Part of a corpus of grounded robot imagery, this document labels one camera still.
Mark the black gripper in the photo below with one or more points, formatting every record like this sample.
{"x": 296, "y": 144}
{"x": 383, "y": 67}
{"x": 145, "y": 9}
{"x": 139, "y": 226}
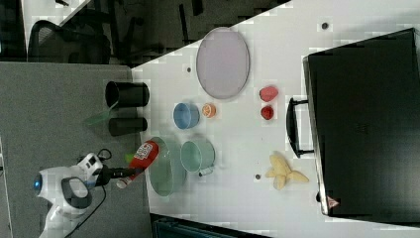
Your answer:
{"x": 106, "y": 174}

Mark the red plush ketchup bottle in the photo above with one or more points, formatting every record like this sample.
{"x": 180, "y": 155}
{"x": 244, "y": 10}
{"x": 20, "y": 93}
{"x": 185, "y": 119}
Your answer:
{"x": 141, "y": 160}

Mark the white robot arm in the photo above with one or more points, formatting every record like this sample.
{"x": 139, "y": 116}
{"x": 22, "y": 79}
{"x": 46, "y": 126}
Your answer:
{"x": 68, "y": 192}

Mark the green plastic strainer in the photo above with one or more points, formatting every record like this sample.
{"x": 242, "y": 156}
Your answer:
{"x": 167, "y": 174}

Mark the green plush lime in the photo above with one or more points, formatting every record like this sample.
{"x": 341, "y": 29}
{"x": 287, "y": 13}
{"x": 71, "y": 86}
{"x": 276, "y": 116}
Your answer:
{"x": 129, "y": 158}

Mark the green slotted spatula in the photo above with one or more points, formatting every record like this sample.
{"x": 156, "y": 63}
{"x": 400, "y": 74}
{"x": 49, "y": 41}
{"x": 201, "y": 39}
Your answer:
{"x": 99, "y": 117}

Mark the black cup with spatula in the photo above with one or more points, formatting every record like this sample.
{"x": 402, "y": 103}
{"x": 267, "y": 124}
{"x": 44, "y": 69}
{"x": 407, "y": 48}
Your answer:
{"x": 127, "y": 94}

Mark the green mug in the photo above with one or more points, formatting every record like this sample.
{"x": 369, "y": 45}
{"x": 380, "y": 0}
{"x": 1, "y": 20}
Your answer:
{"x": 198, "y": 156}

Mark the blue bowl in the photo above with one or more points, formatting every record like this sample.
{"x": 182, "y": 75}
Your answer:
{"x": 185, "y": 115}

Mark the orange slice toy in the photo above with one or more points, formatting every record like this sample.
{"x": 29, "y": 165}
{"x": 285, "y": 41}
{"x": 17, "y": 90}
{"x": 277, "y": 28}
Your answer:
{"x": 209, "y": 110}

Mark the black office chair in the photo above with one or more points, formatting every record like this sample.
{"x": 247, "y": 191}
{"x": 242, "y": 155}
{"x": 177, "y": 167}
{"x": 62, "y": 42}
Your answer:
{"x": 68, "y": 44}

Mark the grey round plate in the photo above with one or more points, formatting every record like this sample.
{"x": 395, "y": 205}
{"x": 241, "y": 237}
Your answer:
{"x": 223, "y": 63}

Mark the red plush strawberry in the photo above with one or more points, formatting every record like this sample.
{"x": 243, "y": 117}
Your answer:
{"x": 267, "y": 112}

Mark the plush peeled banana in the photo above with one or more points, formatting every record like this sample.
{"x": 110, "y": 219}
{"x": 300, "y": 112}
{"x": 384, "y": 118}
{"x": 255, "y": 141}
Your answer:
{"x": 281, "y": 172}

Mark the pink plush strawberry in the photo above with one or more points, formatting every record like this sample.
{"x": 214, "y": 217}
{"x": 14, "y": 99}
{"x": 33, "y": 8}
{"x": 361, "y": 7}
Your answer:
{"x": 268, "y": 93}

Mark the silver black toaster oven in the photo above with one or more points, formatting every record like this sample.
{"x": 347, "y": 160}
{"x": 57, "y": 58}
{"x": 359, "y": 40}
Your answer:
{"x": 364, "y": 109}

